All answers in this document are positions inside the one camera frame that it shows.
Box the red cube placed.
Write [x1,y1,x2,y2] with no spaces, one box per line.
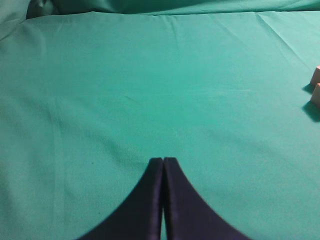
[310,65,320,86]

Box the red cube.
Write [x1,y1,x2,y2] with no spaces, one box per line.
[310,83,320,108]

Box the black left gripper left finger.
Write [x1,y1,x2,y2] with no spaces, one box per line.
[80,158,164,240]

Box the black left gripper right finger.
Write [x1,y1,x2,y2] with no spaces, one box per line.
[163,157,247,240]

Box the green cloth backdrop and cover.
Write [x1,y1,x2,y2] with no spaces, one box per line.
[0,0,320,240]

